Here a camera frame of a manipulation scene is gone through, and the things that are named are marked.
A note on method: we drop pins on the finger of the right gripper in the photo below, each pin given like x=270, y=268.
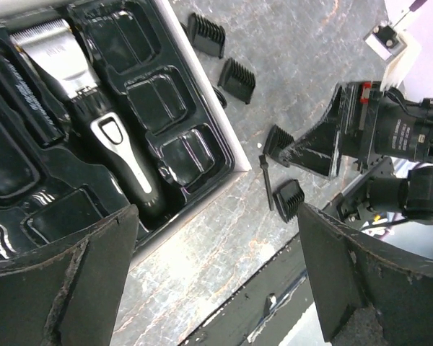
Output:
x=318, y=150

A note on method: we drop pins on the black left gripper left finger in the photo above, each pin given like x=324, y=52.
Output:
x=69, y=291

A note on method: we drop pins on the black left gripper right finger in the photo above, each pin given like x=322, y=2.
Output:
x=366, y=292

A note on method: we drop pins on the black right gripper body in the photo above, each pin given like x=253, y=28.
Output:
x=376, y=123

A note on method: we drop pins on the black clipper guard comb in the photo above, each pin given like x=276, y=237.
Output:
x=237, y=80

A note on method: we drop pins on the silver black hair clipper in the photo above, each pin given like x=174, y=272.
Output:
x=58, y=59

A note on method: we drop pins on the black cleaning brush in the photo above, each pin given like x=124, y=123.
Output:
x=264, y=167

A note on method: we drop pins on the black plastic insert tray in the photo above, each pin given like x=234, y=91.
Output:
x=130, y=108

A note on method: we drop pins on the white cardboard box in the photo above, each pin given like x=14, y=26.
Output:
x=209, y=144

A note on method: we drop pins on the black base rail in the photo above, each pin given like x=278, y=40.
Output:
x=264, y=309

